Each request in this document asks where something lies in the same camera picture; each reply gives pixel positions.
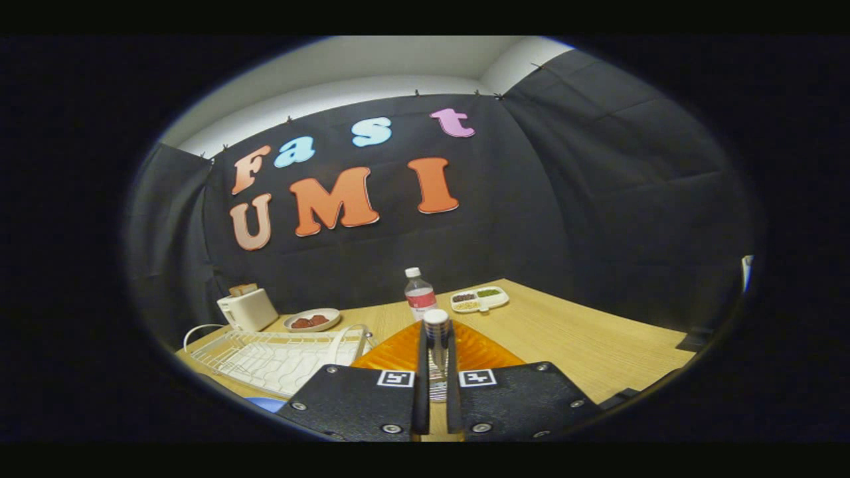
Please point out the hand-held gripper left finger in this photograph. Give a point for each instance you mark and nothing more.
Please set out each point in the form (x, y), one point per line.
(421, 385)

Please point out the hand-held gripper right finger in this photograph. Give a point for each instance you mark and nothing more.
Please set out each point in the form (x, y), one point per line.
(454, 392)

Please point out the metal spoon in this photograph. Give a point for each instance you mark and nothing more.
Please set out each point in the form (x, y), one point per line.
(436, 332)

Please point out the blue plate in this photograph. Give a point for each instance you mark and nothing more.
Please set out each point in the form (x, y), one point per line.
(269, 403)

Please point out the white divided snack dish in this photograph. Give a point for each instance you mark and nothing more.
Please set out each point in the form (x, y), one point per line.
(479, 300)

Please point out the white round plate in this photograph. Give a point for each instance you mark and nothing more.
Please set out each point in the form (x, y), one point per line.
(332, 315)

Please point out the clear bottle red label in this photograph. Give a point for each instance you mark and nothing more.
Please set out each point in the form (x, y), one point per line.
(420, 299)

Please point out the red meat slice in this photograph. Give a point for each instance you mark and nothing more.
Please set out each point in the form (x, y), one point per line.
(319, 320)
(301, 323)

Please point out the white toaster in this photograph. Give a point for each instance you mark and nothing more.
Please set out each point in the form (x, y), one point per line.
(249, 311)

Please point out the brown toast slice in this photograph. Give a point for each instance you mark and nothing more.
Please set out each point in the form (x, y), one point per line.
(243, 289)

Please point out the black backdrop cloth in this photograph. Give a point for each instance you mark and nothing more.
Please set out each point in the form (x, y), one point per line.
(531, 199)

